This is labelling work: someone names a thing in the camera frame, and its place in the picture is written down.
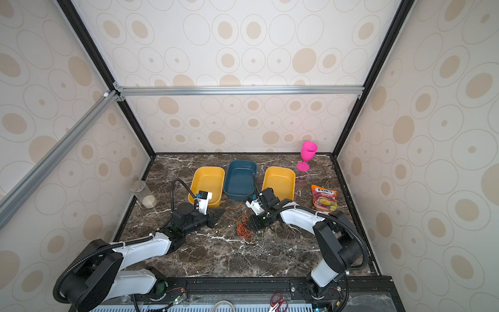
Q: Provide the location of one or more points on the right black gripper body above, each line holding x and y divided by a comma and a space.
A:
262, 220

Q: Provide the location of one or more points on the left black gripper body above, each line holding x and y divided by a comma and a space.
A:
199, 221

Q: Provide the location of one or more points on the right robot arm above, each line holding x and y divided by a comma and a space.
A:
342, 247

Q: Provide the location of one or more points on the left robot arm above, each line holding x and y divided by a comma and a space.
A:
100, 272

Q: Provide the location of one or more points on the right yellow plastic bin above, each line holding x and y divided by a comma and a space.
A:
281, 181

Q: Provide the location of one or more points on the yellow plastic bin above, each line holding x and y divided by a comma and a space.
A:
209, 179
281, 181

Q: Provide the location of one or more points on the teal plastic bin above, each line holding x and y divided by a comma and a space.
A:
239, 184

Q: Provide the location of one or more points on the clear jar with white powder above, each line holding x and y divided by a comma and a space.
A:
143, 194

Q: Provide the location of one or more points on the left yellow plastic bin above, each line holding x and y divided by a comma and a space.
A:
209, 179

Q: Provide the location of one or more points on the colourful snack bag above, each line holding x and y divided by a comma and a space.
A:
324, 200

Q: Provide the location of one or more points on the pink plastic goblet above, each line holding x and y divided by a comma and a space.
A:
308, 151

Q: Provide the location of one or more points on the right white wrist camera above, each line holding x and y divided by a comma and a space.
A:
255, 204

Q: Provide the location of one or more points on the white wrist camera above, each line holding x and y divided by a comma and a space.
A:
255, 204
201, 201

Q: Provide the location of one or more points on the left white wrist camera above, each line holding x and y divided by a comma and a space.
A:
201, 201

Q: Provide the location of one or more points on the red handled scissors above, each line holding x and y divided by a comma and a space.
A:
278, 303

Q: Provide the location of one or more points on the horizontal aluminium rail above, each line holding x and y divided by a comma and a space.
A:
241, 91

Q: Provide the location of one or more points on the diagonal aluminium rail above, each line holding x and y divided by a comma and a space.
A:
26, 186

